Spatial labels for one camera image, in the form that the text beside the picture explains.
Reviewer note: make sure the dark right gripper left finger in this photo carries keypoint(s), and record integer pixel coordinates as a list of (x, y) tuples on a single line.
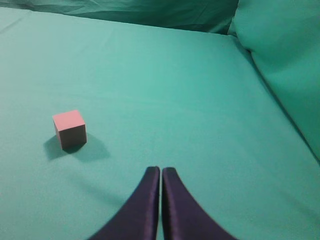
[(138, 218)]

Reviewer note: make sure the green tablecloth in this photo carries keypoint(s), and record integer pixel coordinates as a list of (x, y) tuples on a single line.
[(149, 96)]

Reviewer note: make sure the pink cube block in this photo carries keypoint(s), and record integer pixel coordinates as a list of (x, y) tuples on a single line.
[(70, 129)]

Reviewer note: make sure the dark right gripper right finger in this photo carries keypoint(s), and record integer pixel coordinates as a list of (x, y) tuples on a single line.
[(182, 217)]

